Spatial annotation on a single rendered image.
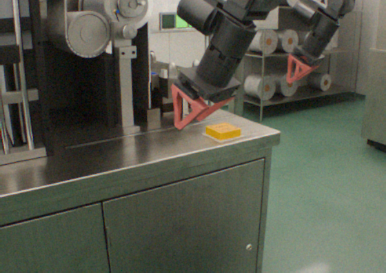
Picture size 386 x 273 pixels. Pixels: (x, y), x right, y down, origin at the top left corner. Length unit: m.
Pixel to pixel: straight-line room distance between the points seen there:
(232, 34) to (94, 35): 0.58
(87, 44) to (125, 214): 0.46
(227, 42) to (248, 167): 0.58
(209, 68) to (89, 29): 0.54
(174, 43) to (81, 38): 3.21
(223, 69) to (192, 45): 3.78
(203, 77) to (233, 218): 0.62
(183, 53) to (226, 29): 3.75
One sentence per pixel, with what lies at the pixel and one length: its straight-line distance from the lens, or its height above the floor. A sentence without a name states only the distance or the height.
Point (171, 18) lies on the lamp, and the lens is 1.54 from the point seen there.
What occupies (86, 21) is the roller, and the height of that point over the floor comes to 1.21.
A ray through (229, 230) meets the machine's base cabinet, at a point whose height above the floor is 0.61.
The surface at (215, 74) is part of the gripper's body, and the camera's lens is 0.59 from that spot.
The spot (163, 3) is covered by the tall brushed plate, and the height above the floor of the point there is 1.25.
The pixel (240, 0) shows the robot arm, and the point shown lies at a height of 1.25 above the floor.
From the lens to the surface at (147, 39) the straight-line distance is 1.15.
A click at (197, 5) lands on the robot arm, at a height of 1.24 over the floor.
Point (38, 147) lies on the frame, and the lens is 0.97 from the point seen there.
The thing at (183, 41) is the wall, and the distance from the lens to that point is 4.30.
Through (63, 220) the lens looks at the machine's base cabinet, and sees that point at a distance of 0.89.
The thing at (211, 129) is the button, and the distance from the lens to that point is 1.02.
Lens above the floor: 1.24
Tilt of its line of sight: 18 degrees down
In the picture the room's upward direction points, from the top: straight up
